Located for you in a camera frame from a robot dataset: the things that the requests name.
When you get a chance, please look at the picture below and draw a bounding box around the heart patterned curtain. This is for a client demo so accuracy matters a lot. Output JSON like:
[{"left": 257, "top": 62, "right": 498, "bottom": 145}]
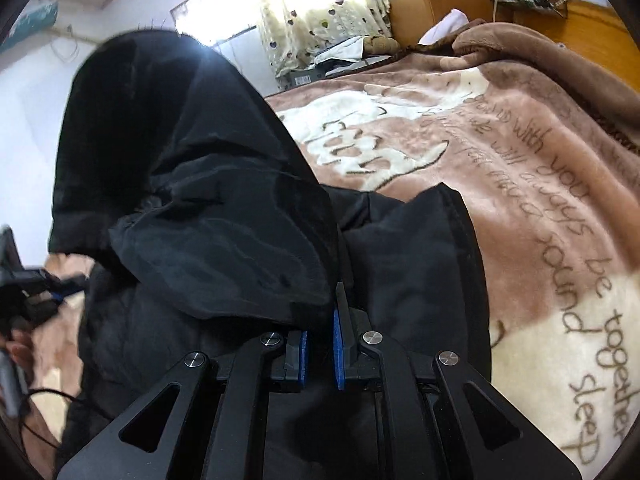
[{"left": 248, "top": 0, "right": 392, "bottom": 78}]

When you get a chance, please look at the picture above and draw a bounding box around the brown plush toy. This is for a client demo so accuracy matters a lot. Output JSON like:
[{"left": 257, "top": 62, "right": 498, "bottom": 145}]
[{"left": 362, "top": 36, "right": 401, "bottom": 58}]

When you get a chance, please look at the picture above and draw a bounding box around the wooden headboard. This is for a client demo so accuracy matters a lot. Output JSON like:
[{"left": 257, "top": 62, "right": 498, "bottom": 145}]
[{"left": 513, "top": 0, "right": 639, "bottom": 56}]

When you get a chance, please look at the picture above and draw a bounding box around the wall air conditioner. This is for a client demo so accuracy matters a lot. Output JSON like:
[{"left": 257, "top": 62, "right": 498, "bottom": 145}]
[{"left": 0, "top": 0, "right": 58, "bottom": 53}]

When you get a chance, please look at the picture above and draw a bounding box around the black puffer jacket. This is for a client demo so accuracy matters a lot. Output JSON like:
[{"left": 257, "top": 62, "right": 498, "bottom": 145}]
[{"left": 49, "top": 30, "right": 491, "bottom": 479}]

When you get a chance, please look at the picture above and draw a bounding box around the white pillow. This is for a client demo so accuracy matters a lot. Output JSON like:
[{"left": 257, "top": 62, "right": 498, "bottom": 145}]
[{"left": 418, "top": 9, "right": 469, "bottom": 46}]

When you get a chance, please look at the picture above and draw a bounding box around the brown patterned fleece blanket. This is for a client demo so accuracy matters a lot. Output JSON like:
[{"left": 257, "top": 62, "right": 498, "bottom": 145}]
[{"left": 21, "top": 23, "right": 639, "bottom": 479}]

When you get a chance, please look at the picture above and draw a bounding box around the person left hand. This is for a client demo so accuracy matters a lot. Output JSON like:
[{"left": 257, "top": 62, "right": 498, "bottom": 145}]
[{"left": 1, "top": 325, "right": 35, "bottom": 386}]

